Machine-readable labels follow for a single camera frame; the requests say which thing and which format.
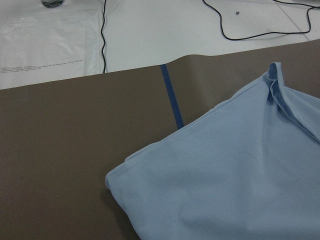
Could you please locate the black cable on table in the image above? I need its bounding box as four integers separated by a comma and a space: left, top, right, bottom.
99, 0, 108, 74

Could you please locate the brown paper table cover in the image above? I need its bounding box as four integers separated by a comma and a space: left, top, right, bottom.
0, 40, 320, 240

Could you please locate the clear plastic bag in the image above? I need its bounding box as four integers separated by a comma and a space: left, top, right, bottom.
0, 9, 103, 90

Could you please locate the light blue t-shirt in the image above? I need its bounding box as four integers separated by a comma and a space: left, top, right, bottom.
105, 62, 320, 240

